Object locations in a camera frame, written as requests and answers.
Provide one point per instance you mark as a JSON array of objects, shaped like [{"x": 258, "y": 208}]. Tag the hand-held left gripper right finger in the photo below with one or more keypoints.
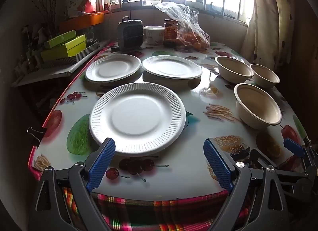
[{"x": 218, "y": 164}]

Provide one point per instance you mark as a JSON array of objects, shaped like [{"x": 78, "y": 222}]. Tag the fruit print plastic tablecloth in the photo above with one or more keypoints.
[{"x": 198, "y": 126}]

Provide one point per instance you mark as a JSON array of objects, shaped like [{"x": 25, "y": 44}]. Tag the large green box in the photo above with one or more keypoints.
[{"x": 72, "y": 47}]

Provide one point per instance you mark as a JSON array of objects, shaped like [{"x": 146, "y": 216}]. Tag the white side shelf board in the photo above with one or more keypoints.
[{"x": 49, "y": 72}]

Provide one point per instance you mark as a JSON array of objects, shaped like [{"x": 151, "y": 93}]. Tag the pile of oranges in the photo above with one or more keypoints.
[{"x": 196, "y": 41}]

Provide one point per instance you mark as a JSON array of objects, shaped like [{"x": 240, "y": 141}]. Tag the orange tray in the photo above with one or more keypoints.
[{"x": 82, "y": 20}]

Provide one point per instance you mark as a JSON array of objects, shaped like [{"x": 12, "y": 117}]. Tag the white plastic tub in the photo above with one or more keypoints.
[{"x": 154, "y": 35}]

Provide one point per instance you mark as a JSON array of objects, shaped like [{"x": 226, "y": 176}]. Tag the grey chevron striped box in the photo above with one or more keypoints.
[{"x": 82, "y": 53}]

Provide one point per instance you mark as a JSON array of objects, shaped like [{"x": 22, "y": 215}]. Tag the row of small bottles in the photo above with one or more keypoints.
[{"x": 31, "y": 52}]

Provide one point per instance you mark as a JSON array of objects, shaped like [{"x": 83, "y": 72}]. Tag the black binder clip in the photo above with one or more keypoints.
[{"x": 39, "y": 134}]

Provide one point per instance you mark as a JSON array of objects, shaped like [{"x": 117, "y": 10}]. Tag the grey space heater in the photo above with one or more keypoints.
[{"x": 130, "y": 35}]

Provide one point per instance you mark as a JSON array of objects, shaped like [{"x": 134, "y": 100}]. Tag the beige paper bowl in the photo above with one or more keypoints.
[
  {"x": 233, "y": 68},
  {"x": 258, "y": 107},
  {"x": 265, "y": 77}
]

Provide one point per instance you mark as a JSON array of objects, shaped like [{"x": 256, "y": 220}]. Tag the small black device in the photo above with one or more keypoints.
[{"x": 115, "y": 48}]

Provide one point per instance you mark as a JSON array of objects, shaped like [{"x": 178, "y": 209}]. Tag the glass jar with red label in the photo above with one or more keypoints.
[{"x": 171, "y": 33}]

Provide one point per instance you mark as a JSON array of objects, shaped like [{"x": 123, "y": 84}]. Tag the clear plastic bag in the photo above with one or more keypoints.
[{"x": 178, "y": 15}]

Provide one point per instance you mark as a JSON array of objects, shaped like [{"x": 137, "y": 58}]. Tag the fruit print curtain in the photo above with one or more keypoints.
[{"x": 270, "y": 17}]

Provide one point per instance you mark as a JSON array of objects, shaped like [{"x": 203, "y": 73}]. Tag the dried twig bunch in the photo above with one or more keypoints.
[{"x": 47, "y": 7}]

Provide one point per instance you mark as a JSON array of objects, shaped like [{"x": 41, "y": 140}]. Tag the slim green box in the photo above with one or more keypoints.
[{"x": 59, "y": 39}]

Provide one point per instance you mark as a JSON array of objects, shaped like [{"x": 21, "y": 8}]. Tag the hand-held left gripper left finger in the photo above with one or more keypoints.
[{"x": 101, "y": 164}]

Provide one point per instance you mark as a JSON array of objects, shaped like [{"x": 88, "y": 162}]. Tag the white paper plate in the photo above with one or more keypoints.
[
  {"x": 113, "y": 68},
  {"x": 136, "y": 117},
  {"x": 171, "y": 67}
]

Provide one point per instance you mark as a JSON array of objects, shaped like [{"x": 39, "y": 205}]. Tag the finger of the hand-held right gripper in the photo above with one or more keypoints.
[
  {"x": 258, "y": 159},
  {"x": 294, "y": 146}
]

